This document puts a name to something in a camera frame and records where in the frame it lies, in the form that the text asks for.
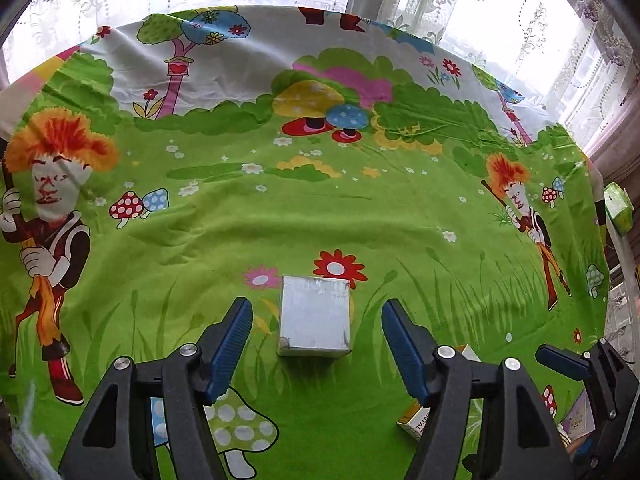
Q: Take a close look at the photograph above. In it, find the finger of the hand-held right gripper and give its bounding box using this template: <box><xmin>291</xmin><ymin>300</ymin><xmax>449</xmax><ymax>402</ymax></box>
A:
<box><xmin>535</xmin><ymin>337</ymin><xmax>632</xmax><ymax>423</ymax></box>

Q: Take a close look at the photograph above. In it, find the plain grey-white box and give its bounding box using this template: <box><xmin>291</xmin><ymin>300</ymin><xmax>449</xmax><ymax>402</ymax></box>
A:
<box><xmin>276</xmin><ymin>274</ymin><xmax>353</xmax><ymax>358</ymax></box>

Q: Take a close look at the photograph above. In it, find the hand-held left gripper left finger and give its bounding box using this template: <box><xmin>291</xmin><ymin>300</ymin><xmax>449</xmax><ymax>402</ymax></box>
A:
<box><xmin>59</xmin><ymin>296</ymin><xmax>254</xmax><ymax>480</ymax></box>

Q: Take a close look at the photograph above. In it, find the green tissue box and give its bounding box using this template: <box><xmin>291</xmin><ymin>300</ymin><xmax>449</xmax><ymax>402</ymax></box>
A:
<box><xmin>602</xmin><ymin>182</ymin><xmax>632</xmax><ymax>237</ymax></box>

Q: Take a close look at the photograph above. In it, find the white lace curtain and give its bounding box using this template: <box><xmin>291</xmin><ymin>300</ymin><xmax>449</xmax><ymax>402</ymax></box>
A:
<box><xmin>0</xmin><ymin>0</ymin><xmax>640</xmax><ymax>126</ymax></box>

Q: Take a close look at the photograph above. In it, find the brown curtain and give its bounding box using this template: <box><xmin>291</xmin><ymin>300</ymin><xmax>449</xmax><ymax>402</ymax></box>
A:
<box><xmin>585</xmin><ymin>105</ymin><xmax>640</xmax><ymax>191</ymax></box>

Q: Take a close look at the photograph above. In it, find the green cartoon printed cloth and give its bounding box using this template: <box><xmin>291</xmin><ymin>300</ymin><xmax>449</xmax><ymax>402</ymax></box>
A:
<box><xmin>0</xmin><ymin>4</ymin><xmax>612</xmax><ymax>480</ymax></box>

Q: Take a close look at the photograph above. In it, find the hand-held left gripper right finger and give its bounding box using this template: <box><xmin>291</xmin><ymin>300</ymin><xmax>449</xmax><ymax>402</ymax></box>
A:
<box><xmin>381</xmin><ymin>298</ymin><xmax>573</xmax><ymax>480</ymax></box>

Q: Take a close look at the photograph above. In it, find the white and yellow box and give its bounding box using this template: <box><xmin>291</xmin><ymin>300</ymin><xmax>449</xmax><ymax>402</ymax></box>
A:
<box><xmin>397</xmin><ymin>344</ymin><xmax>483</xmax><ymax>442</ymax></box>

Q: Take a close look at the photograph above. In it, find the white fluffy clothing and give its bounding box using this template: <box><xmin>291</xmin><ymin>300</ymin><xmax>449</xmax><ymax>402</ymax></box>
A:
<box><xmin>10</xmin><ymin>380</ymin><xmax>56</xmax><ymax>466</ymax></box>

